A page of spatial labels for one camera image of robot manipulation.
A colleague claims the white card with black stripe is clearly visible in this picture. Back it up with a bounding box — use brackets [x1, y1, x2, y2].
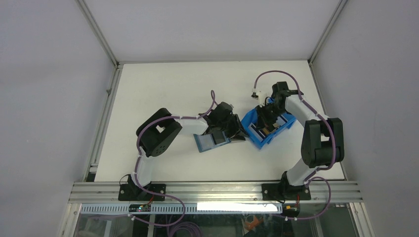
[196, 132, 230, 151]

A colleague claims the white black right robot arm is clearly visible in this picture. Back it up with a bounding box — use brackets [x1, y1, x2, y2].
[256, 81, 344, 200]

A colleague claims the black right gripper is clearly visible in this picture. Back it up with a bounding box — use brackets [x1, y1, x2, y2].
[254, 103, 287, 131]

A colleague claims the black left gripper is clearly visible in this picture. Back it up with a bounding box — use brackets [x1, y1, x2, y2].
[217, 115, 249, 141]

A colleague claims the teal leather card holder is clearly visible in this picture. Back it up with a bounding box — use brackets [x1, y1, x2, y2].
[193, 130, 231, 154]

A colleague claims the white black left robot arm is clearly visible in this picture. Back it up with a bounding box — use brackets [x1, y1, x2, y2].
[127, 102, 249, 200]

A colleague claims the aluminium front mounting rail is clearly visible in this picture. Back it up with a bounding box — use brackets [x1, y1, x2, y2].
[68, 180, 364, 203]

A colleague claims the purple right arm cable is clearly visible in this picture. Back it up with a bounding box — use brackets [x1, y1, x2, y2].
[253, 70, 337, 220]

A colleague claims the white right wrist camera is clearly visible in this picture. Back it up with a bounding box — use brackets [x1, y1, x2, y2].
[251, 88, 270, 107]

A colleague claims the white slotted cable duct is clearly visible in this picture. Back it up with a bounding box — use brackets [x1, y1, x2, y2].
[80, 202, 282, 215]

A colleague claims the blue plastic bin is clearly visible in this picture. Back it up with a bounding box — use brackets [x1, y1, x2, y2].
[241, 109, 296, 150]

